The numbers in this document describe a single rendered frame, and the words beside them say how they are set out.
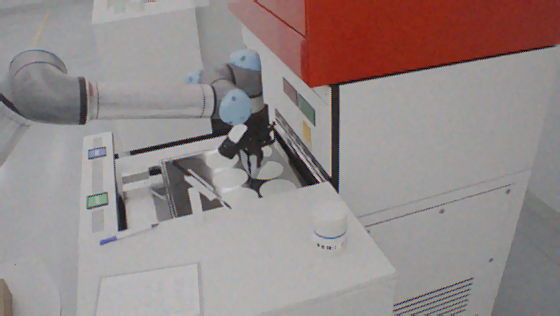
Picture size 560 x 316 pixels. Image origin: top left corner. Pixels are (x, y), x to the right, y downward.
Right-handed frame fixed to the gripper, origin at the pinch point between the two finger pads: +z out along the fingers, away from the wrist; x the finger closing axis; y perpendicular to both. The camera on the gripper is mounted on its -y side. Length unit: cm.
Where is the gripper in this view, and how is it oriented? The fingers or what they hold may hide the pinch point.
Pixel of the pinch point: (251, 175)
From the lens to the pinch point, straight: 135.3
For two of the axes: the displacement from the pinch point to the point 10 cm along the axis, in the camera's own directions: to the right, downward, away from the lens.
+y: 6.5, -4.4, 6.2
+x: -7.6, -3.1, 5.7
